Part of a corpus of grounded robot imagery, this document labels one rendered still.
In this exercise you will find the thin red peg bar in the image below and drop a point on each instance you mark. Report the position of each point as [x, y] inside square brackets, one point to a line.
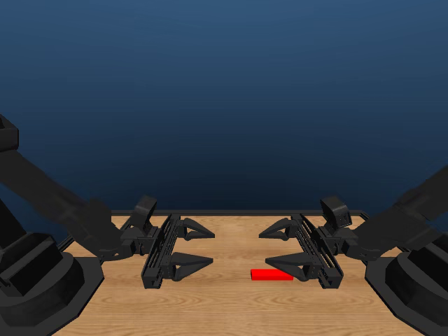
[271, 274]

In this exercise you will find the black table frame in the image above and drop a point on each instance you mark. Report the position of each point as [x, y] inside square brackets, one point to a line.
[245, 212]

